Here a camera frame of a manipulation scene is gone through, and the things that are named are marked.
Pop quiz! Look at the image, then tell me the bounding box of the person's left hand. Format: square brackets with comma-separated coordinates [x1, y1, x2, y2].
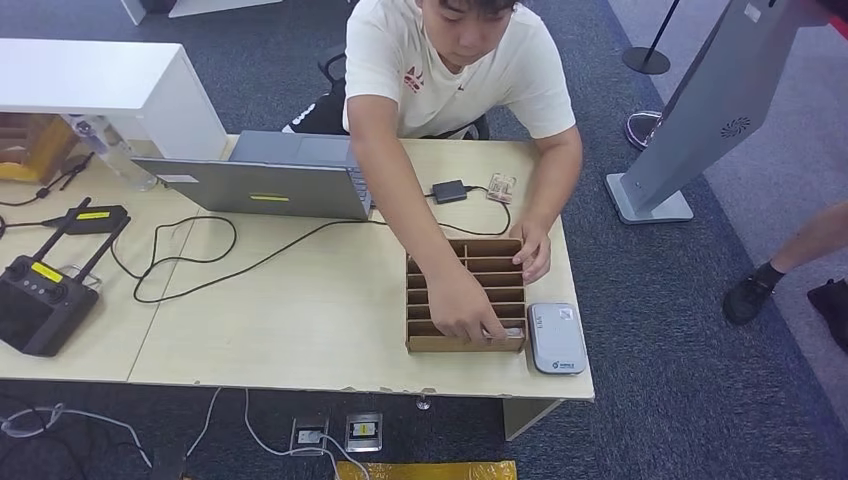
[508, 218, 553, 286]

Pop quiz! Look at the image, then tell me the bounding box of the person's right hand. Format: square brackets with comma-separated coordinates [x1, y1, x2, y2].
[423, 264, 509, 347]

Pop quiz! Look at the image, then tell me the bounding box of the cardboard slotted organizer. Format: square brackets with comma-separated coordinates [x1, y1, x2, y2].
[404, 237, 529, 354]

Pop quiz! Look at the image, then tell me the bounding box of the grey card reader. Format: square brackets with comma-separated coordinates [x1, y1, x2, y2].
[527, 302, 590, 376]

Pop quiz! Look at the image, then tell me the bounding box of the person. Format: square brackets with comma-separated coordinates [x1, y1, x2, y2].
[722, 201, 848, 356]
[281, 0, 586, 347]

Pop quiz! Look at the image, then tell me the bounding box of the black USB hub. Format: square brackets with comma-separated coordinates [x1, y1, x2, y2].
[431, 179, 469, 205]

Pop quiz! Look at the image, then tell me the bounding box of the beige desk leg panel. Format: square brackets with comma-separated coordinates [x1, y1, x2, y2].
[502, 397, 564, 442]

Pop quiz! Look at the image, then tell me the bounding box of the chrome stanchion base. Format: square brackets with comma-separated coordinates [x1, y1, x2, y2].
[624, 110, 664, 152]

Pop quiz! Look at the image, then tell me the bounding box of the metal floor socket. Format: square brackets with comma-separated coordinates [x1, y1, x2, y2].
[344, 412, 384, 454]
[290, 415, 330, 457]

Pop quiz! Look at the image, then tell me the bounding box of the yellow plastic bag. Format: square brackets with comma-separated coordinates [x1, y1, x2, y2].
[336, 460, 518, 480]

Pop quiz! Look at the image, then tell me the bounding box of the grey laptop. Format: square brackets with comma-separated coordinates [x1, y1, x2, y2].
[131, 129, 376, 222]

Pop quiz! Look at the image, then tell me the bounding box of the grey kiosk stand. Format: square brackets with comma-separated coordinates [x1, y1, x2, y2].
[604, 0, 829, 225]

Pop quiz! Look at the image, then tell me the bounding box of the clear plastic bottle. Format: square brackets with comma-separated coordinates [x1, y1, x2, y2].
[62, 113, 159, 193]

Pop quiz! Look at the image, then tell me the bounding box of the black power brick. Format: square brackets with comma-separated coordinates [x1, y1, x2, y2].
[41, 204, 130, 236]

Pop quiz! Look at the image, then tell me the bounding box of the clear floor tube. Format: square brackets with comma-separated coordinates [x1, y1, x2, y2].
[0, 404, 154, 468]

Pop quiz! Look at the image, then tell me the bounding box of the white furniture base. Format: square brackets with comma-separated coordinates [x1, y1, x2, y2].
[119, 0, 285, 26]

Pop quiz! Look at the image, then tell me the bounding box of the black remote controller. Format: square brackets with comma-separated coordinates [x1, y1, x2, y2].
[0, 196, 132, 359]

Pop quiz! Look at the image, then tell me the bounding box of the white cabinet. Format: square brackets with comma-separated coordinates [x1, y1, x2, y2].
[0, 38, 229, 160]

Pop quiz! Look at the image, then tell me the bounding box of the wooden box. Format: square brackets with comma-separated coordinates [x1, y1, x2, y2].
[0, 112, 81, 185]

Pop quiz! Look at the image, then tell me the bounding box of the black stanchion post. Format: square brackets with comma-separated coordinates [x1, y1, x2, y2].
[621, 0, 680, 76]

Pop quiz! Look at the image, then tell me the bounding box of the long black cable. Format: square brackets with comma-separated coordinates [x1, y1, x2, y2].
[109, 186, 513, 305]

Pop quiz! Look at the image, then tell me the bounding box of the thick white floor cable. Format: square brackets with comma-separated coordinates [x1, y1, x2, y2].
[242, 388, 371, 480]

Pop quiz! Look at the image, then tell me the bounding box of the thin white floor cable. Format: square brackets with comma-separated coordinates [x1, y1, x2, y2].
[185, 387, 223, 458]

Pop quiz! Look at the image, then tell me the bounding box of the black cable with plugs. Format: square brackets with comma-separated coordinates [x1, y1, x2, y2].
[0, 150, 98, 209]

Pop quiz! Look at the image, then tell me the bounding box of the black power brick cable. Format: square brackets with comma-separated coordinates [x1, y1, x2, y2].
[0, 211, 46, 246]

